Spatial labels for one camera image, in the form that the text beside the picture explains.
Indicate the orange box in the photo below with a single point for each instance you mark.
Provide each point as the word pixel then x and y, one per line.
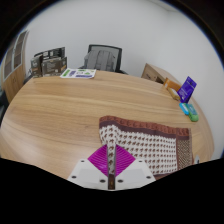
pixel 171 83

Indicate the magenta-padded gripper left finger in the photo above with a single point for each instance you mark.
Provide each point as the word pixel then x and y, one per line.
pixel 88 171

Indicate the brown white patterned towel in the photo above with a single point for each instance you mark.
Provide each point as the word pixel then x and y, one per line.
pixel 150 143

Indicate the large dark brown box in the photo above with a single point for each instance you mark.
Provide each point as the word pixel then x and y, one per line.
pixel 54 65

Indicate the black mesh office chair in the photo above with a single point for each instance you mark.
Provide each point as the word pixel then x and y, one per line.
pixel 113 50

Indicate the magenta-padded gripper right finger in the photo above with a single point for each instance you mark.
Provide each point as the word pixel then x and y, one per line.
pixel 133 171

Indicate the wooden cabinet with glass doors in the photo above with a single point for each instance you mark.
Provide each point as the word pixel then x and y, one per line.
pixel 15 76

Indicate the small tan box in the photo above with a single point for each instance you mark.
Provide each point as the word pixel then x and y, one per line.
pixel 174 93

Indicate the green box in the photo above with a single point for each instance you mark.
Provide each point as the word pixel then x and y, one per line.
pixel 193 113

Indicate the low wooden side cabinet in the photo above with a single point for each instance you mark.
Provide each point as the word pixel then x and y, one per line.
pixel 156 74

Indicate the small dark brown box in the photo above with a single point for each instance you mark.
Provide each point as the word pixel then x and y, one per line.
pixel 36 66

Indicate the grey backpack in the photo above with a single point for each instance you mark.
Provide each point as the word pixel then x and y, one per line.
pixel 100 60

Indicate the blue box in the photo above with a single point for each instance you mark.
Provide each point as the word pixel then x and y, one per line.
pixel 184 108

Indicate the white printed leaflet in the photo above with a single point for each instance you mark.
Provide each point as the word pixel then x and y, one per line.
pixel 78 73

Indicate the purple box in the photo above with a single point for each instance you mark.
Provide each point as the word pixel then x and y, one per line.
pixel 186 89

